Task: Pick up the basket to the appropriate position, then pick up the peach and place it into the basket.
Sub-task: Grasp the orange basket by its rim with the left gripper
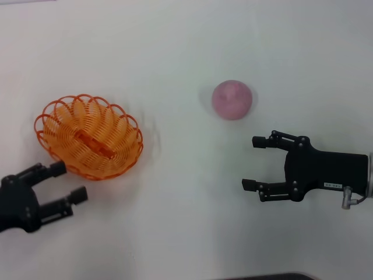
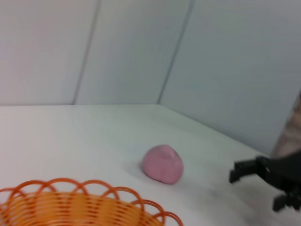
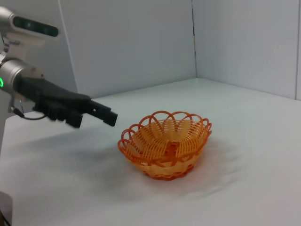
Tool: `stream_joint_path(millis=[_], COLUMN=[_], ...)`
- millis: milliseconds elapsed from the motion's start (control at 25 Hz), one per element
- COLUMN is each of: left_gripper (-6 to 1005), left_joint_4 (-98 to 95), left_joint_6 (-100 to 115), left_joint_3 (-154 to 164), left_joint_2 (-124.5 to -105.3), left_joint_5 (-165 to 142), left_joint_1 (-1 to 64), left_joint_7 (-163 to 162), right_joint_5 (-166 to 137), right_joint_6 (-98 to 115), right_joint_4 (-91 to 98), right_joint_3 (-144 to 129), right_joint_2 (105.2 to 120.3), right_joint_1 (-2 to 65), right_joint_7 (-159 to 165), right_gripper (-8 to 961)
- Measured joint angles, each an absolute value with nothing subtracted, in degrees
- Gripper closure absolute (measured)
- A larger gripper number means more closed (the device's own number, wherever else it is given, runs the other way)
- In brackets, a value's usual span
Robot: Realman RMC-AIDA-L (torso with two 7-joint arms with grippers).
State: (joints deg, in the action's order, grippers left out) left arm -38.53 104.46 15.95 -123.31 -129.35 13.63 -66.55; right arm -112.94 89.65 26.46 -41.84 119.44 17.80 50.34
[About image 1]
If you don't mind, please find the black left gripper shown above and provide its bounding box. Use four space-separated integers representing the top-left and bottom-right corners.
0 160 89 234

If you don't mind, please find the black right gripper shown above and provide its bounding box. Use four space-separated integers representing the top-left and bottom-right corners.
241 130 369 203

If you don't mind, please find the orange plastic woven basket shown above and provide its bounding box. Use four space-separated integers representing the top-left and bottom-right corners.
34 93 144 181

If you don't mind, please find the pink peach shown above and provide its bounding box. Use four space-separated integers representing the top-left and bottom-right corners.
212 79 252 121

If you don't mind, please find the dark curved robot part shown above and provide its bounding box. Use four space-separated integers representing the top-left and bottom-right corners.
224 272 317 280

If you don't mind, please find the silver cable connector plug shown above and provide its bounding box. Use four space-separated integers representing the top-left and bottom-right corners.
341 186 368 210

